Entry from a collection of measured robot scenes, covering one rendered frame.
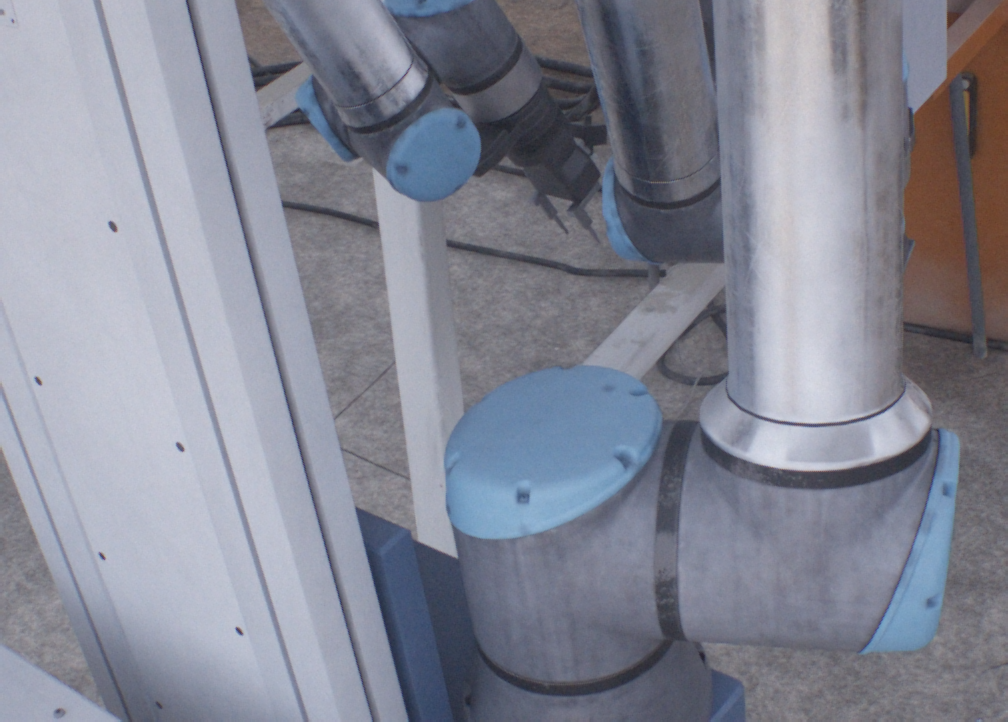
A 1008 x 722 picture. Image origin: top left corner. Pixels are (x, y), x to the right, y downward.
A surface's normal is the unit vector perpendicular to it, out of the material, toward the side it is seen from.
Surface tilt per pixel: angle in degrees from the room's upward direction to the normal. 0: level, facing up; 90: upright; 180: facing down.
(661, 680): 70
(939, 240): 90
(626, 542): 55
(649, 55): 110
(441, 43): 82
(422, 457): 81
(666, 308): 0
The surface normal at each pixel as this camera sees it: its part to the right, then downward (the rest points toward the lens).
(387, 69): 0.60, 0.32
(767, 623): -0.22, 0.64
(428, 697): 0.78, 0.26
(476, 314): -0.13, -0.82
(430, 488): -0.58, 0.38
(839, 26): 0.11, 0.40
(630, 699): 0.38, 0.20
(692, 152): 0.50, 0.65
